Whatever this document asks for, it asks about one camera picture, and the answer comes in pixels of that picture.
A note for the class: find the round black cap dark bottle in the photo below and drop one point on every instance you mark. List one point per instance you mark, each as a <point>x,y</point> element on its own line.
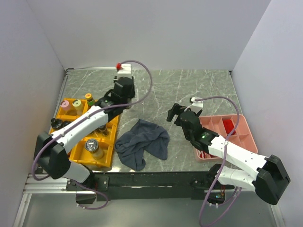
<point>56,124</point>

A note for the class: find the red packet in tray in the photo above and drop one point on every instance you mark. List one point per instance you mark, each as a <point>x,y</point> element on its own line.
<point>228,126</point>

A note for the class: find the yellow compartment organizer tray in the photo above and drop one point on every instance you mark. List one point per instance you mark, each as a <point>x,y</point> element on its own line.
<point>78,153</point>

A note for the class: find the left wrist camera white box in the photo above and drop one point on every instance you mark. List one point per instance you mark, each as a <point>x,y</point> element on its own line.
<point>124,69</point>

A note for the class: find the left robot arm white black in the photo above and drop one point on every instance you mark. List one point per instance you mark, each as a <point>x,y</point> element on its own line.
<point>51,151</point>

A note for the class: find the white powder bottle black cap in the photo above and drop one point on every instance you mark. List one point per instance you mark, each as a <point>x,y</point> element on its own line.
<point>65,123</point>

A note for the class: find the pink lid bottle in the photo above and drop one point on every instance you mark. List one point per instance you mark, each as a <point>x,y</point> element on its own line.
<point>65,106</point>

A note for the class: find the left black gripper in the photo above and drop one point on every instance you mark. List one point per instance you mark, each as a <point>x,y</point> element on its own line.
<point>132,92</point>

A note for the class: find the yellow cap green label bottle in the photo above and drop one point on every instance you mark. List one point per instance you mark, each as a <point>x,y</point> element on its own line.
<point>90,99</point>

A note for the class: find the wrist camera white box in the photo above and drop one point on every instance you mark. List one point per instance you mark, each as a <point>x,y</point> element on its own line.
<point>124,69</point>
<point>195,106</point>

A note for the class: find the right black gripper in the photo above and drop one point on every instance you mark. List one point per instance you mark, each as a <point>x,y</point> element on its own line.
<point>176,109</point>

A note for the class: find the dark blue cloth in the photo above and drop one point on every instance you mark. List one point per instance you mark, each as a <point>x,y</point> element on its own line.
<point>143,136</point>

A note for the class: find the pink compartment tray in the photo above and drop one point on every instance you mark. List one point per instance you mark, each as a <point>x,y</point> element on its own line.
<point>242,136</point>

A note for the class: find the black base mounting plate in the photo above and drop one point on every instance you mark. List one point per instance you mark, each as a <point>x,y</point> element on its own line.
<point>144,185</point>

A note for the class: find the green lid cream bottle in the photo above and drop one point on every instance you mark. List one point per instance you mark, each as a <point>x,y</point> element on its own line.
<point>78,106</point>

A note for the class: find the aluminium frame rail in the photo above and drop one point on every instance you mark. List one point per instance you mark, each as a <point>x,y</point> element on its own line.
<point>46,186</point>

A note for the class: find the red white striped packet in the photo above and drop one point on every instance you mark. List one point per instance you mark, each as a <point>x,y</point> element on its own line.
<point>204,155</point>

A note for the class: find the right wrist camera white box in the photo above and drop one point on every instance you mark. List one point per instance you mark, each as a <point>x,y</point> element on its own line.
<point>195,106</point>

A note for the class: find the salt grinder black top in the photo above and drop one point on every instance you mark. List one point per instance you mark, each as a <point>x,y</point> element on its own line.
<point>92,146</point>

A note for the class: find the yellow cap chili sauce bottle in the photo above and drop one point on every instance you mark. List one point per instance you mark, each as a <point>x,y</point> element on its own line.
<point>128,106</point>

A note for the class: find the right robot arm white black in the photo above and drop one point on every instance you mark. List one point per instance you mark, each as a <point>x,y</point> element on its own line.
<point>266,176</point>

